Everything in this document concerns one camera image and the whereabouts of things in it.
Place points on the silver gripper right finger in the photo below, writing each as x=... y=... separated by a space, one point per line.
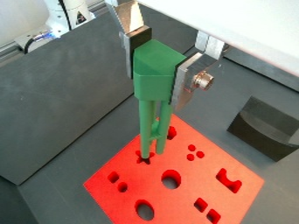
x=191 y=72

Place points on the dark grey raised panel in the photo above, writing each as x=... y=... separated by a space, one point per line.
x=56 y=91

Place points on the black block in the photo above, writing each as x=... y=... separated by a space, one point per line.
x=267 y=129

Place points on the green three prong object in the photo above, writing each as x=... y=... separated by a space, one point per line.
x=155 y=61

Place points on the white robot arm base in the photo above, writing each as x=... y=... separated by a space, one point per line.
x=67 y=15

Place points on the red board with cutout holes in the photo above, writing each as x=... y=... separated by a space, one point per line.
x=195 y=184

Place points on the aluminium frame rail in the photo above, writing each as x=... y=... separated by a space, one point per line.
x=263 y=68

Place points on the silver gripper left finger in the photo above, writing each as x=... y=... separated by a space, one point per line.
x=133 y=32

